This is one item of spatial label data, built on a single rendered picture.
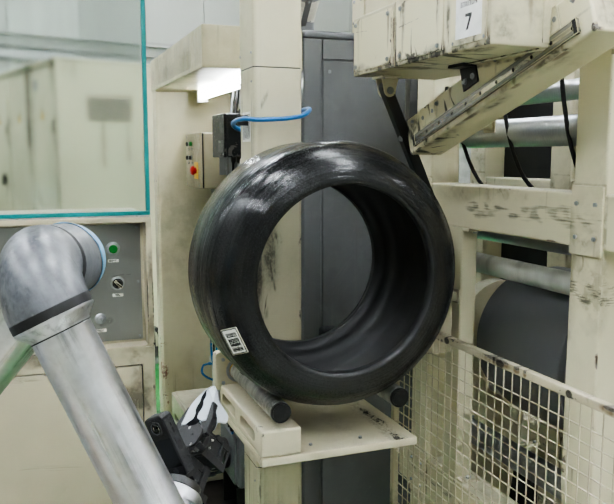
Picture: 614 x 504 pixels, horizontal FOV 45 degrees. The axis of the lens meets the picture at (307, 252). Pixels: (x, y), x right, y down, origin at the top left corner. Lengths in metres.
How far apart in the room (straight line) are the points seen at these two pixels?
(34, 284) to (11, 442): 1.24
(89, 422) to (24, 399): 1.16
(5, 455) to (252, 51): 1.27
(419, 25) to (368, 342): 0.77
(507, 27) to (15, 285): 0.96
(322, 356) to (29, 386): 0.82
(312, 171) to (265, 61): 0.47
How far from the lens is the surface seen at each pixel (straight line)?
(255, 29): 1.91
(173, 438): 1.33
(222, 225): 1.50
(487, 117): 1.77
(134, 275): 2.21
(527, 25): 1.50
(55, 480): 2.30
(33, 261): 1.06
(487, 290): 2.45
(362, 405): 1.95
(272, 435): 1.61
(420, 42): 1.66
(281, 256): 1.92
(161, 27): 11.98
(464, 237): 2.09
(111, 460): 1.07
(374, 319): 1.91
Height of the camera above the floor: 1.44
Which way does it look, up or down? 7 degrees down
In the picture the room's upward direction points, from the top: straight up
